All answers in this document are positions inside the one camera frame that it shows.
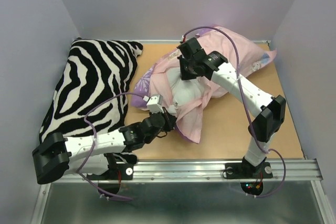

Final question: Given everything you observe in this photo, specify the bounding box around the white pillow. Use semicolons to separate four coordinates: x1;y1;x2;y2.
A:
166;67;206;107

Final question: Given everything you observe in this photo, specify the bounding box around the purple pink princess pillowcase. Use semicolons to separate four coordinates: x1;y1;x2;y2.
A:
131;26;277;143

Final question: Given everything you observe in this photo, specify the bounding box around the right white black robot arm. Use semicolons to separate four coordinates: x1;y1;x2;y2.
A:
178;38;286;177

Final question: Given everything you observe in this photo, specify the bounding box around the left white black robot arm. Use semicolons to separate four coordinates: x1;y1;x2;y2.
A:
32;109;177;185

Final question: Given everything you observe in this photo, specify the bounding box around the zebra striped pillow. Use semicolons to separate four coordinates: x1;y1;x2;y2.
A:
39;38;144;164

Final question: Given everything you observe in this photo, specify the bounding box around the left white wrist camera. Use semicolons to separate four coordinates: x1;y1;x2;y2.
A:
143;94;164;113

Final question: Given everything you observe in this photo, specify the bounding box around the aluminium mounting rail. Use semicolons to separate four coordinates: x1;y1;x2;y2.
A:
43;158;323;183

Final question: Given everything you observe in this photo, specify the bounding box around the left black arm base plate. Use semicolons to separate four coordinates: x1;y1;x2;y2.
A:
86;163;134;180

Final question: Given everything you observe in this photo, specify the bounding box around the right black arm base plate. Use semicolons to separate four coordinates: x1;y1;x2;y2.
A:
224;162;273;179

